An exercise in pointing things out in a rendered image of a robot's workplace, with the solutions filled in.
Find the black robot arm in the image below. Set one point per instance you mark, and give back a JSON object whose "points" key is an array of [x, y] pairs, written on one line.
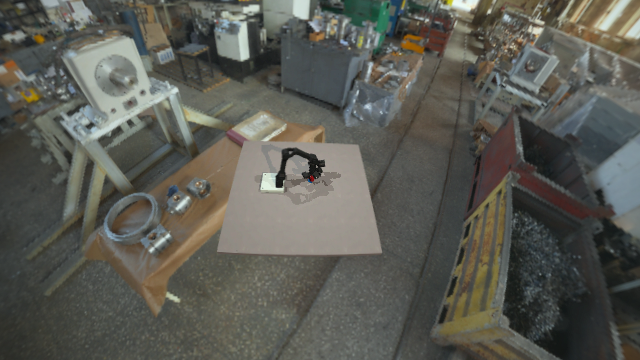
{"points": [[313, 161]]}

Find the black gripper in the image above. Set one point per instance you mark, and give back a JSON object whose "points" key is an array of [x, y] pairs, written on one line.
{"points": [[307, 175]]}

